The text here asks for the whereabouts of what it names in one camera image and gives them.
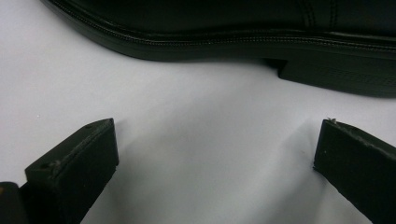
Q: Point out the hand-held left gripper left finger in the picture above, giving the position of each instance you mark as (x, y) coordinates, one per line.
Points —
(74, 168)

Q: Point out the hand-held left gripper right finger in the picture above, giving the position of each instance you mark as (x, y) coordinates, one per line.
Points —
(358, 168)

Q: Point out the black leather shoe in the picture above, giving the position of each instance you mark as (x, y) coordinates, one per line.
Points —
(236, 28)

